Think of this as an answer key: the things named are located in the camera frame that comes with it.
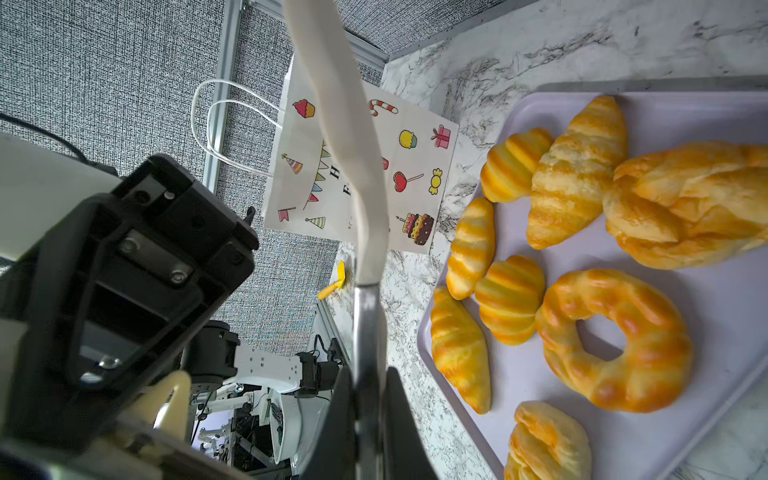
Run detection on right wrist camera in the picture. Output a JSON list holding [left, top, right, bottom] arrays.
[[1, 134, 259, 479]]

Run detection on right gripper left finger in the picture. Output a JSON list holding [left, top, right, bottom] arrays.
[[299, 367, 354, 479]]

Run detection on braided bread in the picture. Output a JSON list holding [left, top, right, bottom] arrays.
[[504, 401, 592, 479]]

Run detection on small oblong striped roll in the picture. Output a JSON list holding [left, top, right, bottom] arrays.
[[446, 197, 496, 300]]

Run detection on small round striped bun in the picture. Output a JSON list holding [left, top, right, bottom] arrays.
[[475, 255, 546, 346]]

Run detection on small striped bun back left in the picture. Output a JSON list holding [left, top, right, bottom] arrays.
[[480, 128, 554, 203]]

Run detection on ring shaped bread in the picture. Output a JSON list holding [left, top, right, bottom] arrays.
[[536, 269, 695, 414]]

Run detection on twisted knot bread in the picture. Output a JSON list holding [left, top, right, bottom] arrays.
[[603, 141, 767, 270]]

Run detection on yellow plastic scoop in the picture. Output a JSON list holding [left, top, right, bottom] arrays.
[[317, 260, 346, 300]]

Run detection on lavender plastic tray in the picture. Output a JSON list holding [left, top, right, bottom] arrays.
[[416, 91, 767, 479]]

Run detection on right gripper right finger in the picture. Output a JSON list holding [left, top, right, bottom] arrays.
[[383, 367, 437, 480]]

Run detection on metal tongs with white tips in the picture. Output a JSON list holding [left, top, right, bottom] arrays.
[[284, 1, 388, 479]]

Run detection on white paper gift bag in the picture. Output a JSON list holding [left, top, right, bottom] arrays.
[[256, 61, 458, 254]]

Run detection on croissant back middle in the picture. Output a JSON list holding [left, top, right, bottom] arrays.
[[526, 96, 628, 250]]

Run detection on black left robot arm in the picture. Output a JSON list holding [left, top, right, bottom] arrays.
[[180, 321, 347, 479]]

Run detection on large croissant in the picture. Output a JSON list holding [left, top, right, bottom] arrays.
[[430, 286, 492, 415]]

